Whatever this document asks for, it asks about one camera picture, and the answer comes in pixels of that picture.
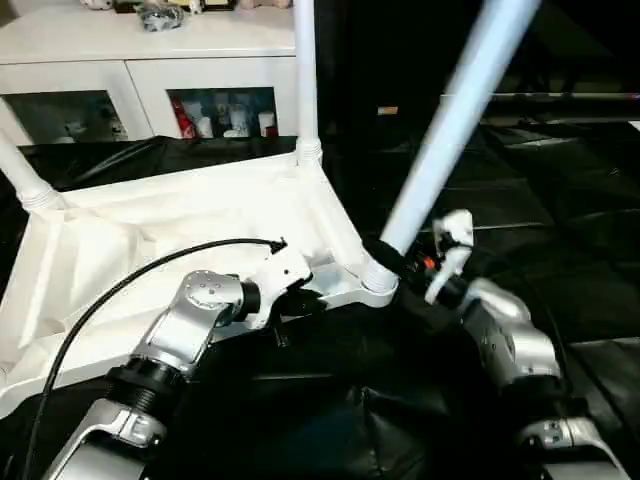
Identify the white plastic table leg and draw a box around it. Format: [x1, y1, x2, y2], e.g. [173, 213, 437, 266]
[0, 97, 54, 209]
[292, 0, 322, 166]
[359, 0, 544, 294]

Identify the black plastic mat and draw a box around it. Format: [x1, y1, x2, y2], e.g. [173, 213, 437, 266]
[0, 119, 640, 480]

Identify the red bottle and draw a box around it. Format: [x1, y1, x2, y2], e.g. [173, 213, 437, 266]
[172, 97, 194, 139]

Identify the white sideboard cabinet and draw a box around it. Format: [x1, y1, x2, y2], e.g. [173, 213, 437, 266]
[0, 0, 301, 146]

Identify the silvery ornament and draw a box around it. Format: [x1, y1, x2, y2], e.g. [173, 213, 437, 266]
[137, 5, 189, 34]

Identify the dark metal rail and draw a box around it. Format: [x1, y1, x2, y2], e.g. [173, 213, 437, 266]
[442, 90, 640, 101]

